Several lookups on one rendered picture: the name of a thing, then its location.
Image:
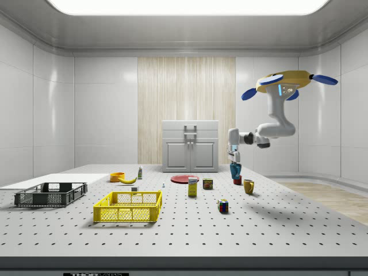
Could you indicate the drone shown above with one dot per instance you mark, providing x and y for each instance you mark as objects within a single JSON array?
[{"x": 293, "y": 79}]

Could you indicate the blue mug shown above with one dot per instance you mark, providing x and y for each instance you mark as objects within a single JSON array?
[{"x": 236, "y": 172}]

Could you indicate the yellow bowl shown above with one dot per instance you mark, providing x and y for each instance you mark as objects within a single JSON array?
[{"x": 115, "y": 178}]

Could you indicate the grey cube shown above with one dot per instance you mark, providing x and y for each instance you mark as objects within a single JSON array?
[{"x": 134, "y": 189}]

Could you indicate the dark grey basket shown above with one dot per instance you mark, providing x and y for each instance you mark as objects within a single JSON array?
[{"x": 28, "y": 199}]

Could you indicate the yellow and white box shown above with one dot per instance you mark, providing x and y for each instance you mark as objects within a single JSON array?
[{"x": 192, "y": 188}]

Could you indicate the red plate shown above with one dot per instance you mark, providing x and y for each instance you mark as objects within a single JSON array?
[{"x": 181, "y": 179}]

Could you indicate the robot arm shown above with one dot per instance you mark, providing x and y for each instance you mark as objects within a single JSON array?
[{"x": 277, "y": 115}]

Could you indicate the banana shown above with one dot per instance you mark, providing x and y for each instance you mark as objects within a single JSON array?
[{"x": 127, "y": 181}]

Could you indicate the red mug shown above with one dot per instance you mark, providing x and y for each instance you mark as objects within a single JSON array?
[{"x": 238, "y": 181}]

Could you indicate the small white bottle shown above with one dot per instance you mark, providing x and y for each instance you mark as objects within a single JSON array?
[{"x": 140, "y": 174}]

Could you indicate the puzzle cube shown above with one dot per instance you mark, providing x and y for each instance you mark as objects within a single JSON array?
[{"x": 223, "y": 206}]

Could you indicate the yellow basket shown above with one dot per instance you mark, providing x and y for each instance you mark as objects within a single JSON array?
[{"x": 120, "y": 214}]

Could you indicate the yellow mug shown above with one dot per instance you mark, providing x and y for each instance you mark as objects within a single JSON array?
[{"x": 248, "y": 187}]

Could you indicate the white cabinet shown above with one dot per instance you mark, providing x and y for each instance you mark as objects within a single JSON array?
[{"x": 189, "y": 149}]

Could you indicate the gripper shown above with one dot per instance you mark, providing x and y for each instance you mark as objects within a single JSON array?
[{"x": 234, "y": 157}]

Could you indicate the flat-sided can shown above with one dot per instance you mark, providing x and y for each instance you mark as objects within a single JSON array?
[{"x": 207, "y": 184}]

